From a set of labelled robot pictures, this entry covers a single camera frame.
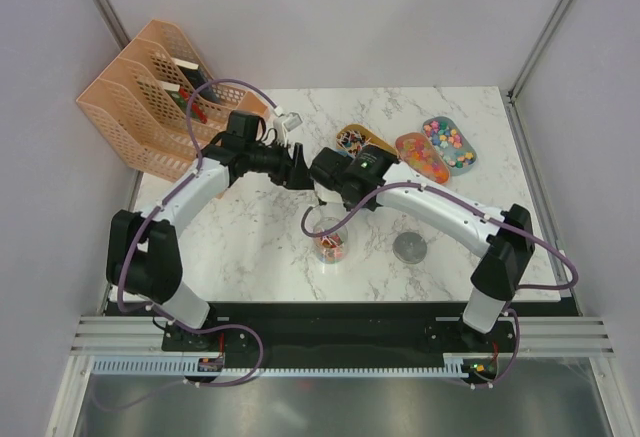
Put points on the tan lollipop tray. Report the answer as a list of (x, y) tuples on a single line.
[(354, 137)]

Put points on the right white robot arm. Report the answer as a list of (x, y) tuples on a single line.
[(502, 240)]

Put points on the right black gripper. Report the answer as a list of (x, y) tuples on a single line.
[(376, 206)]

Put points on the clear glass jar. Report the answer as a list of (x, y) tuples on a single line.
[(333, 249)]

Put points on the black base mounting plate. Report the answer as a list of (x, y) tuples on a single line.
[(342, 335)]

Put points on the grey metal jar lid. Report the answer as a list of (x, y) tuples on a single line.
[(410, 247)]

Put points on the light blue star candy tray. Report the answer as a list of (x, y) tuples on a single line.
[(450, 144)]

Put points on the peach file organizer rack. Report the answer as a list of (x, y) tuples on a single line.
[(138, 103)]

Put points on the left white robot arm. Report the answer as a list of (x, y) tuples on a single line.
[(143, 253)]

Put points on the white slotted cable duct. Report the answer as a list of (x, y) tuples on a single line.
[(197, 367)]

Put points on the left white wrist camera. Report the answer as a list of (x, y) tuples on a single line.
[(284, 123)]

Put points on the peach desk organizer tray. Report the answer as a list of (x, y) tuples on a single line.
[(252, 104)]

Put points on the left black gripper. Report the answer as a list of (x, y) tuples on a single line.
[(291, 172)]

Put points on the pink gummy tray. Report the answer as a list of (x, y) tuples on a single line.
[(415, 149)]

